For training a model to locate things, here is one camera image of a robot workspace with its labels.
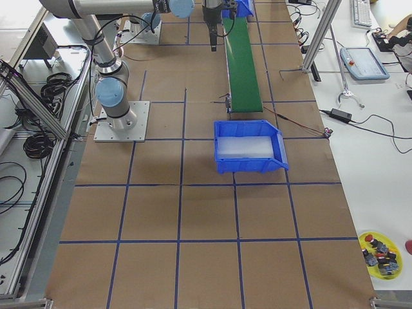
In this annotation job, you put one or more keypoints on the aluminium frame post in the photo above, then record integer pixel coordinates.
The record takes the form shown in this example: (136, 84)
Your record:
(320, 32)

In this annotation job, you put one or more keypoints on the blue bin right side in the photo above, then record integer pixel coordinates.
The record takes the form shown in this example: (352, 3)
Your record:
(240, 128)

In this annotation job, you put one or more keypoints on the green conveyor belt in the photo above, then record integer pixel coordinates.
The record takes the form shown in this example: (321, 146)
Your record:
(244, 95)

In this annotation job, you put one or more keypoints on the brown paper table cover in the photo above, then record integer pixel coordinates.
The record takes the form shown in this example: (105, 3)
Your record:
(155, 225)

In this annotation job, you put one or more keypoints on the white keyboard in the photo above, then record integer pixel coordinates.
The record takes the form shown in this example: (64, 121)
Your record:
(360, 14)

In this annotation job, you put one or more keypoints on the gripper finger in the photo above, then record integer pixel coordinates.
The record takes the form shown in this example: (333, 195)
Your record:
(213, 31)

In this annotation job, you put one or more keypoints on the blue bin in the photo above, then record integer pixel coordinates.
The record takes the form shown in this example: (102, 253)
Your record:
(240, 128)
(237, 8)

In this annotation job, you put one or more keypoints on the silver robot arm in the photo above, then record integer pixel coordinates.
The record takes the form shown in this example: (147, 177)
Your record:
(146, 22)
(112, 88)

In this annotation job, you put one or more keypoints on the yellow plate with buttons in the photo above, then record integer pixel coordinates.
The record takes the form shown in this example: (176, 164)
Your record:
(381, 255)

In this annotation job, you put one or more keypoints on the teach pendant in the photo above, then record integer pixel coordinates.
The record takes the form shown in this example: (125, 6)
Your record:
(363, 64)

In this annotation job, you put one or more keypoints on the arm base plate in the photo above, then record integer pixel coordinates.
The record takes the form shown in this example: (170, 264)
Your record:
(131, 127)
(139, 35)

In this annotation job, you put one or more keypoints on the black power adapter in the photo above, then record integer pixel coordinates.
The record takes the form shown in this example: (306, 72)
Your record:
(340, 115)

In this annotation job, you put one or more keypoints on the blue bin left side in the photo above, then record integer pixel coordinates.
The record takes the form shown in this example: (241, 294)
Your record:
(237, 8)

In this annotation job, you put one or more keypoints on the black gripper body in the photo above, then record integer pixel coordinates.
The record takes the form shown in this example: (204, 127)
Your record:
(210, 14)

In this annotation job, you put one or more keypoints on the white foam pad right bin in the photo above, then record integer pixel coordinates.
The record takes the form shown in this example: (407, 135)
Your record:
(244, 147)

